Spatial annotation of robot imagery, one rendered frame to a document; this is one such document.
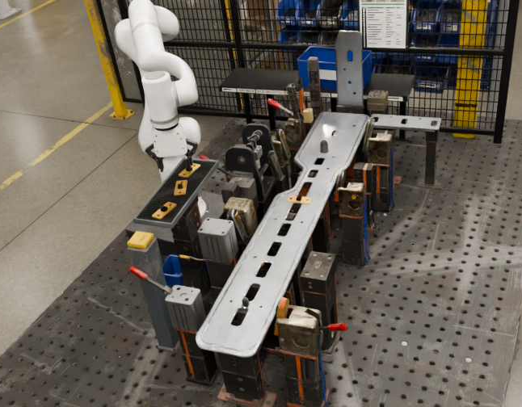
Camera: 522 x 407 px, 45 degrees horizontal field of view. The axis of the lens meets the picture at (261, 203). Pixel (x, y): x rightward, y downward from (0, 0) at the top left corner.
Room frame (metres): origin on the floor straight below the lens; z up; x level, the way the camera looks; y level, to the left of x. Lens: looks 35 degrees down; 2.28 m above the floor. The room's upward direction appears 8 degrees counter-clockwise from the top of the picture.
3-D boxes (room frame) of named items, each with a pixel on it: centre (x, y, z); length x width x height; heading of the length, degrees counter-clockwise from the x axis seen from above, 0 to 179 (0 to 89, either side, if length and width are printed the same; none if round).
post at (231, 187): (1.81, 0.10, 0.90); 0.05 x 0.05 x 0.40; 65
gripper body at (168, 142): (1.74, 0.26, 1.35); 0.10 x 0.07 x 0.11; 86
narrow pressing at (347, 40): (2.46, -0.45, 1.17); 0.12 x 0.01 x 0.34; 65
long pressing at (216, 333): (1.78, -0.13, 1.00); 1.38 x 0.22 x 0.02; 155
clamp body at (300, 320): (1.19, -0.06, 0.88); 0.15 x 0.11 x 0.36; 65
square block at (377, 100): (2.42, -0.56, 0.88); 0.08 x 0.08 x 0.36; 65
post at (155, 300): (1.50, 0.37, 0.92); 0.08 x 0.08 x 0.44; 65
